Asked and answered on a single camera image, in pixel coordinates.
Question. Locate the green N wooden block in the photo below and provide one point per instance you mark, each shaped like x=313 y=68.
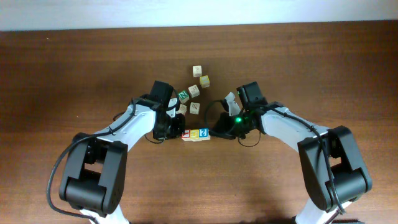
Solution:
x=183 y=96

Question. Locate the wooden block lower left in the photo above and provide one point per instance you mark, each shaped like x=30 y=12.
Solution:
x=182 y=109

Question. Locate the wooden block centre drawing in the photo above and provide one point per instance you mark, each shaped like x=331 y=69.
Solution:
x=194 y=108

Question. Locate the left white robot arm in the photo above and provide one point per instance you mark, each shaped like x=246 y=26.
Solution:
x=94 y=174

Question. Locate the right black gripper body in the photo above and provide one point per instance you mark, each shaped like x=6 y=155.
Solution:
x=224 y=126

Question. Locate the yellow bordered wooden block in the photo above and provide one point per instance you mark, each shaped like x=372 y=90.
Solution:
x=204 y=81

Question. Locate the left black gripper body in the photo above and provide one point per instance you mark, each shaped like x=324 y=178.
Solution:
x=172 y=127

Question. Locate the plain top wooden block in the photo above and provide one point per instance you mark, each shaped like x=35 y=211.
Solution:
x=197 y=71

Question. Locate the soccer ball wooden block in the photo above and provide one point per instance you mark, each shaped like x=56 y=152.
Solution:
x=204 y=134

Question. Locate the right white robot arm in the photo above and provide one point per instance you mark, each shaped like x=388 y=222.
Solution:
x=334 y=171

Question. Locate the red Y wooden block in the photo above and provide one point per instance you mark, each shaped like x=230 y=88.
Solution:
x=186 y=135
x=194 y=134

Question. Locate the wooden block with drawing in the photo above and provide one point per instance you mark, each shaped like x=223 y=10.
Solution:
x=194 y=91

